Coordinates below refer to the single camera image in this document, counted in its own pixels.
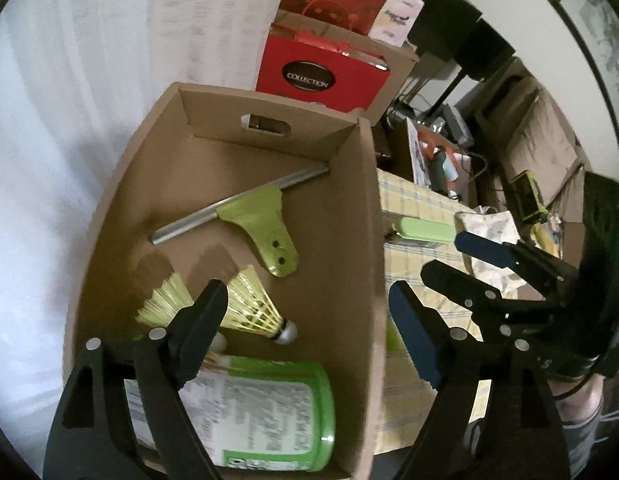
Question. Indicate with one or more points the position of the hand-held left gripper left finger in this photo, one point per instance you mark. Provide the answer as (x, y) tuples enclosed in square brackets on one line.
[(202, 330)]

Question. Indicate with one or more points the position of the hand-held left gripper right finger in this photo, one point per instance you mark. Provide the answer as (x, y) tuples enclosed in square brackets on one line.
[(414, 335)]

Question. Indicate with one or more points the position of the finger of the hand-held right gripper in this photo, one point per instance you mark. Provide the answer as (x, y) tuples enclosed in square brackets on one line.
[(454, 282), (482, 250)]

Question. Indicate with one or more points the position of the yellow shuttlecock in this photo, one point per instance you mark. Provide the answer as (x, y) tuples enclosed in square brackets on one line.
[(249, 305), (162, 300)]

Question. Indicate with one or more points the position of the green pencil case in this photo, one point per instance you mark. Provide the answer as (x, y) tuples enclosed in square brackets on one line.
[(424, 230)]

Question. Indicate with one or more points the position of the green snack can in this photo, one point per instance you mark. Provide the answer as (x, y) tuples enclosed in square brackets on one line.
[(269, 410)]

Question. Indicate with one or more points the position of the green squeegee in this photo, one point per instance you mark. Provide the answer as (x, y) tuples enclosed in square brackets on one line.
[(259, 220)]

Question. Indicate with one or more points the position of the person's right forearm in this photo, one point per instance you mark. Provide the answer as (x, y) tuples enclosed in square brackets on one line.
[(579, 405)]

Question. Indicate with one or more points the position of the green plastic scoop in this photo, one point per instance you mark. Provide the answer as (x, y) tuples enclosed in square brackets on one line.
[(394, 340)]

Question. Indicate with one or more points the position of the floral cloth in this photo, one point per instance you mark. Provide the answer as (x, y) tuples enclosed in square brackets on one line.
[(489, 225)]

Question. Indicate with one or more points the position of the yellow checked tablecloth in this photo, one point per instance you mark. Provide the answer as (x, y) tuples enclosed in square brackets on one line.
[(409, 265)]

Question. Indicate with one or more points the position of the yellow cloth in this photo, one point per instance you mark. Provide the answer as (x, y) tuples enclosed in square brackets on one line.
[(544, 240)]

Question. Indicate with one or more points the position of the green and black device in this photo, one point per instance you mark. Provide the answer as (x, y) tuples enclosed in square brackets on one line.
[(527, 195)]

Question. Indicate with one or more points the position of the brown sofa cushion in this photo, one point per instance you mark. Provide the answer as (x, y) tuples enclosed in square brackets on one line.
[(539, 140)]

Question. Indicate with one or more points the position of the brown sofa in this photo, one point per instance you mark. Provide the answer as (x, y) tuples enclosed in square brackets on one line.
[(554, 125)]

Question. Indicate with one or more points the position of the black speaker stand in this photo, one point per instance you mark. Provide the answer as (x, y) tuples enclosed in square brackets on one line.
[(447, 94)]

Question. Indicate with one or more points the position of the black speaker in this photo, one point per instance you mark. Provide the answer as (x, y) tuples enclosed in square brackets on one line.
[(439, 15), (487, 50)]

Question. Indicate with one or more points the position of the framed painting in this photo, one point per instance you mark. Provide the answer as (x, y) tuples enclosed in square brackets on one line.
[(604, 35)]

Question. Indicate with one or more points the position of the white curtain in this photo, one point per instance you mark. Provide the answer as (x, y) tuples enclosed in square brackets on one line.
[(39, 160)]

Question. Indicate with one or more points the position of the tissue pack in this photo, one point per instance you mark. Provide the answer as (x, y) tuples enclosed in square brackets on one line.
[(397, 15)]

